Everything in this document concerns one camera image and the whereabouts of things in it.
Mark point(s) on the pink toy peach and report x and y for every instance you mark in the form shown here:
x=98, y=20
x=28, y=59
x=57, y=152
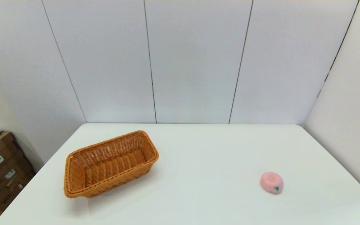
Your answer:
x=270, y=182

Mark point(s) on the orange woven wicker basket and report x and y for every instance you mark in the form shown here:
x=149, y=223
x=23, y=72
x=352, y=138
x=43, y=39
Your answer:
x=111, y=170

